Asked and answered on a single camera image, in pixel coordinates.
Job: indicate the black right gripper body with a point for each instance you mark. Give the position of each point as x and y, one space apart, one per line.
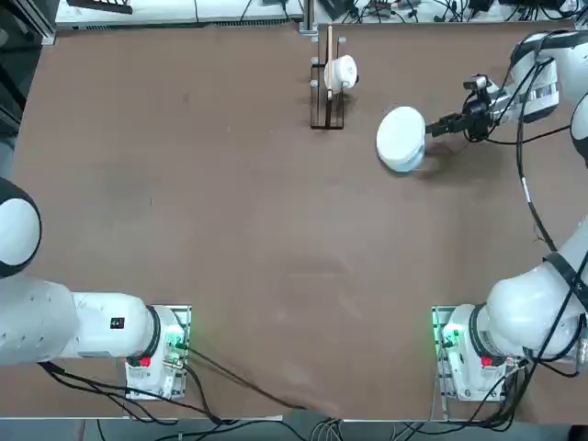
480 119

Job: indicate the white plate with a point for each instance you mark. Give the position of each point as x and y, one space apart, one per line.
399 131

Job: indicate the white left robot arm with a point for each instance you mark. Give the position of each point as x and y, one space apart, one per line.
92 331

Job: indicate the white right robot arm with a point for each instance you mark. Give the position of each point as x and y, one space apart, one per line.
519 317

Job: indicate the pale blue plate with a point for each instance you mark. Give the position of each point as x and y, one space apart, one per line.
406 169

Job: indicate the white mug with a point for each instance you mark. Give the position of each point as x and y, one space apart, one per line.
340 71

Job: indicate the black flat device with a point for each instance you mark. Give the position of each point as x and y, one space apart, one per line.
101 5

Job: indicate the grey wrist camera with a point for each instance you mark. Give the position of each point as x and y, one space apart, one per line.
478 85

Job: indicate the aluminium frame post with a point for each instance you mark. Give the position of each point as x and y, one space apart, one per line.
307 14

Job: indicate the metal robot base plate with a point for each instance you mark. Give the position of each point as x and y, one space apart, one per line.
184 317
437 321

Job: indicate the aluminium rail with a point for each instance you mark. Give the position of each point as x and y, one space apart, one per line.
43 23

